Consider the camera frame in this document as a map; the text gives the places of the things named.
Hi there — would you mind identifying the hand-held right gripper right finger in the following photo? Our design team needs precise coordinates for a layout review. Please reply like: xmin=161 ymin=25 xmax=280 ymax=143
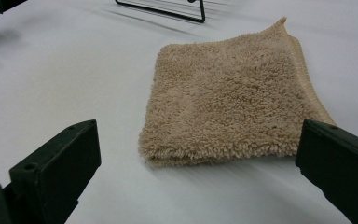
xmin=295 ymin=119 xmax=358 ymax=224

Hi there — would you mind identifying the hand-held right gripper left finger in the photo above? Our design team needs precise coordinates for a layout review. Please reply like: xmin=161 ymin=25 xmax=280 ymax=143
xmin=8 ymin=119 xmax=103 ymax=224

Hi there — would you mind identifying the beige terry towel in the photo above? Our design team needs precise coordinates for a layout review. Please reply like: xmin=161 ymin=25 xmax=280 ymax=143
xmin=138 ymin=17 xmax=337 ymax=168

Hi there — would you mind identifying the black wire rack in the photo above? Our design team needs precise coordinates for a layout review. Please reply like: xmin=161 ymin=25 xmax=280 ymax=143
xmin=115 ymin=0 xmax=207 ymax=24

